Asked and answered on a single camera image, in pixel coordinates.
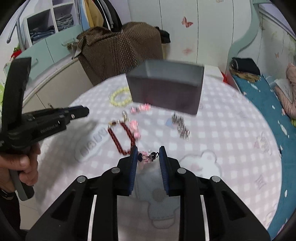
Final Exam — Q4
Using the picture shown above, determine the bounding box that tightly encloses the mint bunk bed frame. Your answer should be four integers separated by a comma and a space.
225, 0, 296, 77

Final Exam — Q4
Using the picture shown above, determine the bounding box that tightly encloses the pale yellow bead bracelet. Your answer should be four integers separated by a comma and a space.
109, 87, 133, 108

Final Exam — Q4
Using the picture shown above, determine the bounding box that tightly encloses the silver chain bracelet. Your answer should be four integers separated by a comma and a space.
171, 112, 191, 141

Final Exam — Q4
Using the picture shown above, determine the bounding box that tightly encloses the lilac shelf wardrobe unit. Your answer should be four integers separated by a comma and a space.
5, 1, 85, 81

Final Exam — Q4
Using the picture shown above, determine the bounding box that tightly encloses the green pillow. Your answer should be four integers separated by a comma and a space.
291, 117, 296, 127

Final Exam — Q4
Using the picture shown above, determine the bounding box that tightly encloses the red upholstered bench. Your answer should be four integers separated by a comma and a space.
221, 72, 228, 84

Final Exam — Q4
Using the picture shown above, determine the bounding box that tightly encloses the teal candy-print bed sheet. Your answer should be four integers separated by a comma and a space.
233, 75, 295, 240

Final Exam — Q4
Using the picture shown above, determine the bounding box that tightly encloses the pink ball clasp charm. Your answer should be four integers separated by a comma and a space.
137, 151, 159, 163

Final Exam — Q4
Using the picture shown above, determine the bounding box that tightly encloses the dark red bead bracelet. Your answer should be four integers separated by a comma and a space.
107, 120, 137, 156

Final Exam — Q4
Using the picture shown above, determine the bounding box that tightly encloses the person's left hand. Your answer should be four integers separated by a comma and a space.
0, 143, 41, 193

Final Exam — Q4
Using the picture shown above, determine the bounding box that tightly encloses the pink bear keychain charm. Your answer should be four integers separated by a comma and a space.
129, 120, 141, 140

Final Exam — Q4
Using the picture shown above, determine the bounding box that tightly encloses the brown polka dot cloth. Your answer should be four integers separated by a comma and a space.
68, 22, 163, 86

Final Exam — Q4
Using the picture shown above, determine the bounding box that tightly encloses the folded dark clothes stack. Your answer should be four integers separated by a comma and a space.
230, 57, 261, 83

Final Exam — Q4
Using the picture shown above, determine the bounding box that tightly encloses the pink quilted jacket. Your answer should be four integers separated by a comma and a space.
274, 63, 296, 119

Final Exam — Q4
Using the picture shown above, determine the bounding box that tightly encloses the pink checked cartoon tablecloth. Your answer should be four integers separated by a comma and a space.
27, 75, 282, 240

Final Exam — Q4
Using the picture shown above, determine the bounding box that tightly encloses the grey metal tin box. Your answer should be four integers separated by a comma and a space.
126, 60, 205, 115

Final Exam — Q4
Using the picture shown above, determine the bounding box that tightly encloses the hanging clothes row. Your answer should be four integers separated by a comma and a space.
77, 0, 122, 32

